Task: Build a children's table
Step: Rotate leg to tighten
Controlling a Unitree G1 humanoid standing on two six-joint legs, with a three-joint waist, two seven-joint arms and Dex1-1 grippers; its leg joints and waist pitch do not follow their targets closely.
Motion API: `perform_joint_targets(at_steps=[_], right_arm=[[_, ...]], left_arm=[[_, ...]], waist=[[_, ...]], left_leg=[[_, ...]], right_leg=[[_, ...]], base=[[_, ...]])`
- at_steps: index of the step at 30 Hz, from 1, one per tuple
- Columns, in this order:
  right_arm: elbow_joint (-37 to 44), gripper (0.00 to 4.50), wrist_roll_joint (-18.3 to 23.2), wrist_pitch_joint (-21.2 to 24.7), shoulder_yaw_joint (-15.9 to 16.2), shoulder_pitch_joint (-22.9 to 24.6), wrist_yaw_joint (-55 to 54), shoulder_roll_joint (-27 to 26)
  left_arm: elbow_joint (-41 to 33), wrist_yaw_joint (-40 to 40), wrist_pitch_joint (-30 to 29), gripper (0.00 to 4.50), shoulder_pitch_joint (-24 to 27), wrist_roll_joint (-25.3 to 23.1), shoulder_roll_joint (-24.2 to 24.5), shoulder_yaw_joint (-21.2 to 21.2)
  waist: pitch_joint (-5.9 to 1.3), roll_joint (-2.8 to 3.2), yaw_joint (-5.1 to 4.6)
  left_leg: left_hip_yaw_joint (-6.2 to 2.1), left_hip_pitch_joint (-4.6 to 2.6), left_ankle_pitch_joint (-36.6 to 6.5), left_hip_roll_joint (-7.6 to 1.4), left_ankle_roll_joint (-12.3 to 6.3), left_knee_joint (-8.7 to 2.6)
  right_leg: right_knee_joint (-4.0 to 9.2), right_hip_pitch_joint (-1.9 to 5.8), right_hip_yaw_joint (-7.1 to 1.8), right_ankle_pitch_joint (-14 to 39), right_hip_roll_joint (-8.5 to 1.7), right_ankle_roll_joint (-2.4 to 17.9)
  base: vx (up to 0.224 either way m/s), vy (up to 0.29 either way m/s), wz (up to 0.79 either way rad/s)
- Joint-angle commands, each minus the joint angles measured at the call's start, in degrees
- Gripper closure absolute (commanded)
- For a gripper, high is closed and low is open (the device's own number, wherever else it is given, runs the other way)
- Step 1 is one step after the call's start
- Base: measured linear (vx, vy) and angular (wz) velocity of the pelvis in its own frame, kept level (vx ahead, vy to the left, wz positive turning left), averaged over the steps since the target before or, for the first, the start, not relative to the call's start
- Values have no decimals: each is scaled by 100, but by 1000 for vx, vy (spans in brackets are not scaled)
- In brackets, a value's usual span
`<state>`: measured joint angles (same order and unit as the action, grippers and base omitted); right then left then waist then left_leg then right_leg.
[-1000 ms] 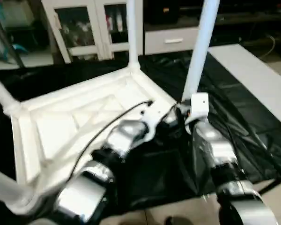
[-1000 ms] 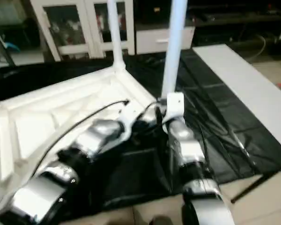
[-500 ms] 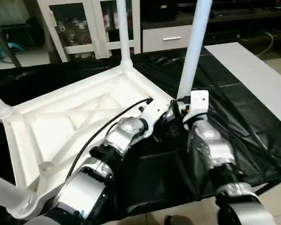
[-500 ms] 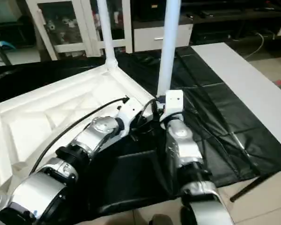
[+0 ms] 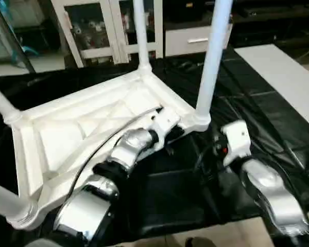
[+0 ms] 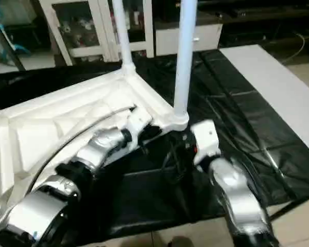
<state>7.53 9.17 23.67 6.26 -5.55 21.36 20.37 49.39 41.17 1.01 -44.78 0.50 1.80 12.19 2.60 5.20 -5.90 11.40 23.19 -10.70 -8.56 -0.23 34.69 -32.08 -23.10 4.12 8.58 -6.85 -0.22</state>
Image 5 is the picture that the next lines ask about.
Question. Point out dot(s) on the blue metal stand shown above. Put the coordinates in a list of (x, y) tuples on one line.
[(26, 50)]

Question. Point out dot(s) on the white plastic table top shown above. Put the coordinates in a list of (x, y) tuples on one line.
[(67, 128)]

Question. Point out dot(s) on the white flat panel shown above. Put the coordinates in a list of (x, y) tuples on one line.
[(283, 77)]

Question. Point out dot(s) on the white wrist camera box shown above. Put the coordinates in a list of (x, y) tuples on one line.
[(236, 141), (164, 123)]

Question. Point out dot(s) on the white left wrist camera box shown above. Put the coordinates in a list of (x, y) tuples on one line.
[(164, 123)]

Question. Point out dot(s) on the white glass-door cabinet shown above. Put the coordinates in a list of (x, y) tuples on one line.
[(108, 28)]

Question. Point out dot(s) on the white drawer unit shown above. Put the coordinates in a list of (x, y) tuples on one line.
[(193, 40)]

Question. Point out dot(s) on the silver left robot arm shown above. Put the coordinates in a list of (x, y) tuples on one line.
[(118, 164)]

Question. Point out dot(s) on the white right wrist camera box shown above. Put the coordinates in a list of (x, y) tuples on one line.
[(236, 141)]

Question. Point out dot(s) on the black work mat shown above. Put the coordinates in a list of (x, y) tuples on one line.
[(257, 113)]

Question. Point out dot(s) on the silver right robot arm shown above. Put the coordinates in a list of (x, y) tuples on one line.
[(270, 190)]

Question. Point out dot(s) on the dark wooden TV bench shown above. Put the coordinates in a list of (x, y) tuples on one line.
[(278, 25)]

